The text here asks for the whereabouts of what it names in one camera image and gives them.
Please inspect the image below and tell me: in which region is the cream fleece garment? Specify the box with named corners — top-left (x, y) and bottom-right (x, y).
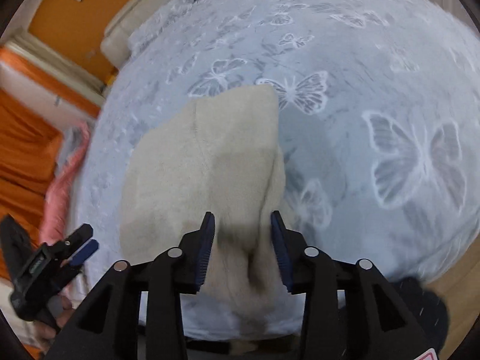
top-left (120, 85), bottom-right (304, 341)

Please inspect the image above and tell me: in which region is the pink clothing item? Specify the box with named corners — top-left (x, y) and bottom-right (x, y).
top-left (39, 122), bottom-right (91, 245)

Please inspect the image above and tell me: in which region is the grey clothing item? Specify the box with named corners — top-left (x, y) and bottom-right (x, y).
top-left (55, 127), bottom-right (83, 176)

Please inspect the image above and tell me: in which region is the person's left hand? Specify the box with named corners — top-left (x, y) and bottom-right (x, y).
top-left (33, 296), bottom-right (76, 351)

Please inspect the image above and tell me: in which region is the orange curtain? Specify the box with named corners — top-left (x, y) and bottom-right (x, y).
top-left (0, 91), bottom-right (63, 247)

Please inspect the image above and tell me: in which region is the blue butterfly duvet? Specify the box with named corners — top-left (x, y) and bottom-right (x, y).
top-left (76, 0), bottom-right (479, 284)

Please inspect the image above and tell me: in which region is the cream padded headboard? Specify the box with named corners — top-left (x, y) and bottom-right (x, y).
top-left (100, 0), bottom-right (170, 70)

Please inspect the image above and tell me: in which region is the blue floral pillow left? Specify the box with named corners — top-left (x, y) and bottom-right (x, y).
top-left (128, 0), bottom-right (216, 59)

